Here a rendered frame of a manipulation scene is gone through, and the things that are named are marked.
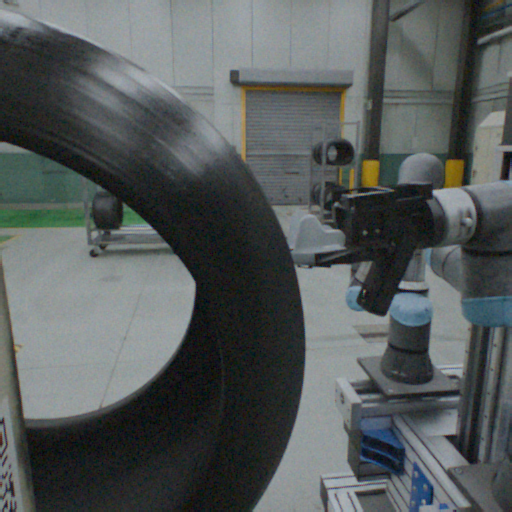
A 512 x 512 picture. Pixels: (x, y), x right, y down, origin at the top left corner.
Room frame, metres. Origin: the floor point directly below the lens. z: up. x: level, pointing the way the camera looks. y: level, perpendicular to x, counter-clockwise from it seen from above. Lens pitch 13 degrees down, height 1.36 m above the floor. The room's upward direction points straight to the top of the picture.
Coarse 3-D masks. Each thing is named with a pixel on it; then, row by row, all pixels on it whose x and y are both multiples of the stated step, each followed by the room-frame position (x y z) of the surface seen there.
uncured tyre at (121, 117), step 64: (0, 64) 0.28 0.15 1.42; (64, 64) 0.30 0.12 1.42; (128, 64) 0.33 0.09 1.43; (0, 128) 0.27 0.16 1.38; (64, 128) 0.28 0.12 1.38; (128, 128) 0.29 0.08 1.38; (192, 128) 0.33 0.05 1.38; (128, 192) 0.29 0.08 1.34; (192, 192) 0.30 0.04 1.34; (256, 192) 0.35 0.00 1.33; (192, 256) 0.30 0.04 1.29; (256, 256) 0.31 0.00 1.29; (192, 320) 0.58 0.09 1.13; (256, 320) 0.31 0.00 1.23; (192, 384) 0.57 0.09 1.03; (256, 384) 0.31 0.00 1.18; (64, 448) 0.53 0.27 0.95; (128, 448) 0.53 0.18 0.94; (192, 448) 0.49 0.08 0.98; (256, 448) 0.31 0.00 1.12
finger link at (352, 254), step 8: (352, 248) 0.48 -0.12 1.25; (360, 248) 0.48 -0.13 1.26; (320, 256) 0.48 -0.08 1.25; (328, 256) 0.48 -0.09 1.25; (336, 256) 0.47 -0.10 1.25; (344, 256) 0.48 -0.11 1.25; (352, 256) 0.47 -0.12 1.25; (360, 256) 0.47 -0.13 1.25; (368, 256) 0.48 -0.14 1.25; (320, 264) 0.48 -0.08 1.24; (328, 264) 0.47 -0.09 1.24; (336, 264) 0.47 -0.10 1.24
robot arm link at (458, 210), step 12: (444, 192) 0.53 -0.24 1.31; (456, 192) 0.53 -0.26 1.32; (444, 204) 0.51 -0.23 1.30; (456, 204) 0.52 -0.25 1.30; (468, 204) 0.52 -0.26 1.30; (444, 216) 0.51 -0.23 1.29; (456, 216) 0.51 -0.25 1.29; (468, 216) 0.52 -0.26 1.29; (444, 228) 0.51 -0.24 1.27; (456, 228) 0.51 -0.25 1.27; (468, 228) 0.52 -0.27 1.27; (444, 240) 0.51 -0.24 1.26; (456, 240) 0.52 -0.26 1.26
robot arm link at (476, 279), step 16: (448, 256) 0.64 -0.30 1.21; (464, 256) 0.56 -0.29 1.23; (480, 256) 0.54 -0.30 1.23; (496, 256) 0.53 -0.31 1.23; (448, 272) 0.62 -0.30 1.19; (464, 272) 0.56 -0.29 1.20; (480, 272) 0.54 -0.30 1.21; (496, 272) 0.53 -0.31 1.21; (464, 288) 0.56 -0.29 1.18; (480, 288) 0.54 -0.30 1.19; (496, 288) 0.53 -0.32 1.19; (464, 304) 0.56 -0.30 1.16; (480, 304) 0.54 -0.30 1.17; (496, 304) 0.53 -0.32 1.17; (480, 320) 0.54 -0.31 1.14; (496, 320) 0.53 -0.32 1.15
